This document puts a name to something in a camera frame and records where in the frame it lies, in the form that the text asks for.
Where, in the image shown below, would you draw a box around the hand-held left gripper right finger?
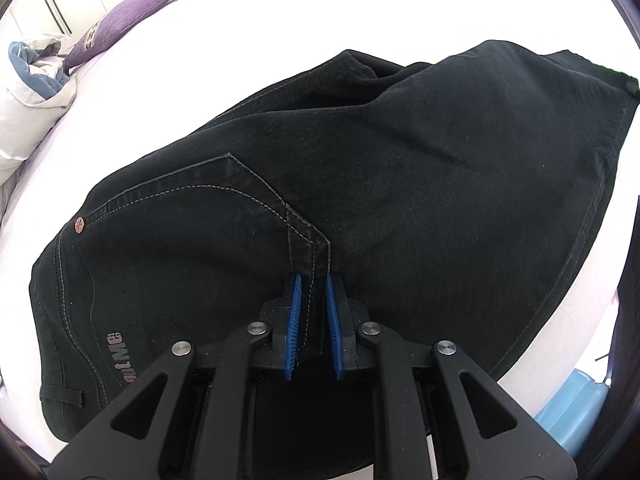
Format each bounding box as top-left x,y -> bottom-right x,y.
325,274 -> 581,480

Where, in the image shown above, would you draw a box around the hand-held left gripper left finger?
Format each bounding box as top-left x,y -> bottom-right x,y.
47,274 -> 304,480

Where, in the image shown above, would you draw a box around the black pants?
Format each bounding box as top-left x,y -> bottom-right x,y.
30,40 -> 640,476

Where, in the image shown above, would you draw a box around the light blue plastic stool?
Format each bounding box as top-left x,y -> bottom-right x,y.
532,367 -> 613,453

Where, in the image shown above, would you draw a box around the bed with white sheet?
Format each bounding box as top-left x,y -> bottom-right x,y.
0,0 -> 640,461

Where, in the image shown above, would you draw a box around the purple pillow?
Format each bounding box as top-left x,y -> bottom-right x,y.
62,0 -> 173,73

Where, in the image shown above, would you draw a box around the rolled white duvet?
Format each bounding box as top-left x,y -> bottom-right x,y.
0,35 -> 78,186

